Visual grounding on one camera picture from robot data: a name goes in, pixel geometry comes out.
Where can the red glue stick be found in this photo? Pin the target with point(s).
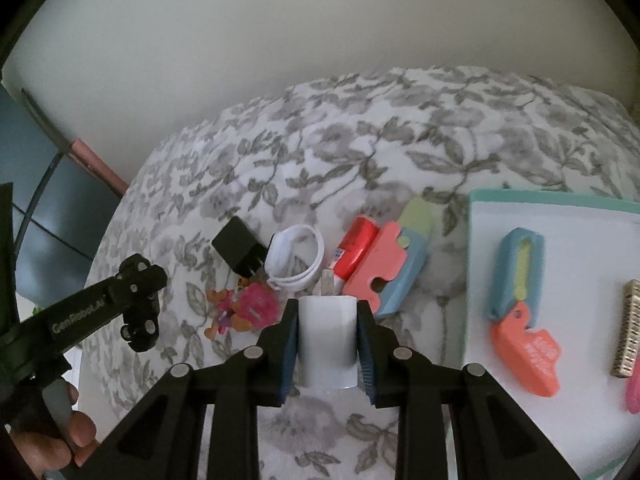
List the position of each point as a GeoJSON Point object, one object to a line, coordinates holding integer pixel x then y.
{"type": "Point", "coordinates": [357, 240]}

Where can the teal tray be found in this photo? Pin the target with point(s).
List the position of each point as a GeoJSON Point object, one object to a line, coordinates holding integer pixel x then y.
{"type": "Point", "coordinates": [575, 260]}

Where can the person's left hand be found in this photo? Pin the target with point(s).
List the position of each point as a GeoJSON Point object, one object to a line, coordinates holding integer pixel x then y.
{"type": "Point", "coordinates": [82, 435]}

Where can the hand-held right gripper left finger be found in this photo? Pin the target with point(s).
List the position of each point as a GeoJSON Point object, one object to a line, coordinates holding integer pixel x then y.
{"type": "Point", "coordinates": [289, 350]}

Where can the white charger plug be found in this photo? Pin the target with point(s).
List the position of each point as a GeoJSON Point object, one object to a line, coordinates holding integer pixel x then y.
{"type": "Point", "coordinates": [327, 340]}

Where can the black charger adapter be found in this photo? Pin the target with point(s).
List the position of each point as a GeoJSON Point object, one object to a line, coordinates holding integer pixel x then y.
{"type": "Point", "coordinates": [235, 245]}

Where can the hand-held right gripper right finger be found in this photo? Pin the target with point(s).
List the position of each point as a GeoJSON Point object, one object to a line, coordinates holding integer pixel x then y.
{"type": "Point", "coordinates": [367, 355]}

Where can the pink toy dog figure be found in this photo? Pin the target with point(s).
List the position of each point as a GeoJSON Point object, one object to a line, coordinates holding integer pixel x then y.
{"type": "Point", "coordinates": [255, 305]}

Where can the pink rolled mat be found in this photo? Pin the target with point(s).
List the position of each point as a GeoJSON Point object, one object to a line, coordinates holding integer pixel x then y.
{"type": "Point", "coordinates": [95, 165]}

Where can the grey floral blanket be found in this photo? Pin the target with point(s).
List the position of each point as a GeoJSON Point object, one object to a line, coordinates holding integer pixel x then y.
{"type": "Point", "coordinates": [350, 135]}

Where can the gold patterned box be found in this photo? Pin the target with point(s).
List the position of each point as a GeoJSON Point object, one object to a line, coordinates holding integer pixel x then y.
{"type": "Point", "coordinates": [627, 330]}

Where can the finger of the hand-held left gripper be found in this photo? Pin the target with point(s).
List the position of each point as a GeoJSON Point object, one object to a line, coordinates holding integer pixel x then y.
{"type": "Point", "coordinates": [142, 275]}
{"type": "Point", "coordinates": [142, 335]}

